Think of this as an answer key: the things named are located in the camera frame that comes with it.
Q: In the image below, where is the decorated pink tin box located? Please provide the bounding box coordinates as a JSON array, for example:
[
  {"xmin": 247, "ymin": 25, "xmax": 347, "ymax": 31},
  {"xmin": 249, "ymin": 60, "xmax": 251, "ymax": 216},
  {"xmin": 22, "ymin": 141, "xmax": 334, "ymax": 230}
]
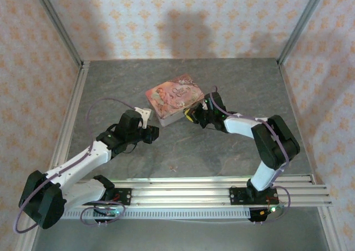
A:
[{"xmin": 145, "ymin": 73, "xmax": 205, "ymax": 127}]

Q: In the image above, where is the small circuit board with LEDs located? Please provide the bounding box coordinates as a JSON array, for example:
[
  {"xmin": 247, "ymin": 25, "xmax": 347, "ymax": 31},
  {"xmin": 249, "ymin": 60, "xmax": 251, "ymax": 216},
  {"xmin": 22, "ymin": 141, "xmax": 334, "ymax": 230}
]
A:
[
  {"xmin": 93, "ymin": 205, "xmax": 120, "ymax": 218},
  {"xmin": 257, "ymin": 205, "xmax": 286, "ymax": 217}
]

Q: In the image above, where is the grey metal panel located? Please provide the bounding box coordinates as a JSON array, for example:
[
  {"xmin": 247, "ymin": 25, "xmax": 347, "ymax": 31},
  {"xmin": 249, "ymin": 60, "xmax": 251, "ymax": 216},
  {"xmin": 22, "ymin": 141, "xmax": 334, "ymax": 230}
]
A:
[{"xmin": 33, "ymin": 218, "xmax": 331, "ymax": 251}]

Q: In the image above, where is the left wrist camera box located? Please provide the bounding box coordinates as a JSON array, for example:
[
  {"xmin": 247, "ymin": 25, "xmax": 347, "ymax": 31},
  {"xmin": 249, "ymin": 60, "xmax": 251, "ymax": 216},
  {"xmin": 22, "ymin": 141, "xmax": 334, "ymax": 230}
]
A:
[{"xmin": 134, "ymin": 107, "xmax": 153, "ymax": 129}]

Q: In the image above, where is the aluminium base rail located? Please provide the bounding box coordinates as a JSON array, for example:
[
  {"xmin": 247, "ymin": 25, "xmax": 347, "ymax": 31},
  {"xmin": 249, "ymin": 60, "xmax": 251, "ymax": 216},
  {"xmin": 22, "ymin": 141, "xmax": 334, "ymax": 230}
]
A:
[{"xmin": 29, "ymin": 174, "xmax": 333, "ymax": 208}]

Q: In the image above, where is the aluminium side rail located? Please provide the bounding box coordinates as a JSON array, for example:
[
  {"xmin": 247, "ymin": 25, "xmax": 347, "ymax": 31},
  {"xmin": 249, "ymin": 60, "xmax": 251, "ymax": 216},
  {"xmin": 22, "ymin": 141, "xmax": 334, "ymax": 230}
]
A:
[{"xmin": 48, "ymin": 61, "xmax": 91, "ymax": 177}]

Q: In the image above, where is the white slotted cable duct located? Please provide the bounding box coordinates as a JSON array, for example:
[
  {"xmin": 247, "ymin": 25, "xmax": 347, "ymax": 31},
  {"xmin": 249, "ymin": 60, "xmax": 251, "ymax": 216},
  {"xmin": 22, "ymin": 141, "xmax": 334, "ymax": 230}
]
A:
[{"xmin": 59, "ymin": 208, "xmax": 252, "ymax": 220}]

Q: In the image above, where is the aluminium corner post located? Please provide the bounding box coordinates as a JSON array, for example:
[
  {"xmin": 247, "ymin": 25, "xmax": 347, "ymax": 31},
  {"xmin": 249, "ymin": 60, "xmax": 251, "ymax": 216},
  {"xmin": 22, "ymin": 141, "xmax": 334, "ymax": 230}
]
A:
[
  {"xmin": 277, "ymin": 0, "xmax": 331, "ymax": 66},
  {"xmin": 29, "ymin": 0, "xmax": 84, "ymax": 68}
]

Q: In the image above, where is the aluminium frame leg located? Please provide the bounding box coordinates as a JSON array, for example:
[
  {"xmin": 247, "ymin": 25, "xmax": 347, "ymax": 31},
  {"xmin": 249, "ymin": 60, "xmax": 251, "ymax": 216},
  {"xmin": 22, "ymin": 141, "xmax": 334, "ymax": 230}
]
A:
[
  {"xmin": 317, "ymin": 206, "xmax": 343, "ymax": 251},
  {"xmin": 15, "ymin": 223, "xmax": 42, "ymax": 251}
]

